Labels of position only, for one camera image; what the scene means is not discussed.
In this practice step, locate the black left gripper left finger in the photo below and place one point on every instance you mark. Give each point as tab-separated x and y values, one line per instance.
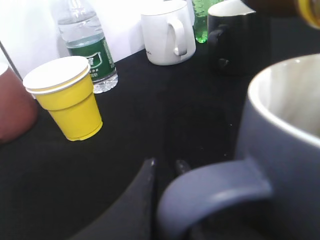
130	217

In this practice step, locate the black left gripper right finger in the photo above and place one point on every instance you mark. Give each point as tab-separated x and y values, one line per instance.
181	167

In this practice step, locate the grey ceramic mug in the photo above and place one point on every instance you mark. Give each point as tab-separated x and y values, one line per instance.
277	158

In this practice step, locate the yellow paper cup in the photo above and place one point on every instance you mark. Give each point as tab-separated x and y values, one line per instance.
65	89

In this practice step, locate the green sprite bottle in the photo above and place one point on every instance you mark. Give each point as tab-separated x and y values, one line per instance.
200	26

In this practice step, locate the white ceramic mug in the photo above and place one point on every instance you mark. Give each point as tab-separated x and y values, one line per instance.
167	32

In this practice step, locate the black ceramic mug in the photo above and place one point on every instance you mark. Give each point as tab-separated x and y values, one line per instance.
239	39

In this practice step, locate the brown ceramic mug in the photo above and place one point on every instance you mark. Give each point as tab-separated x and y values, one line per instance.
18	109

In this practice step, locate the clear water bottle green label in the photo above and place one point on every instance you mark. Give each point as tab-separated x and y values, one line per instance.
83	35

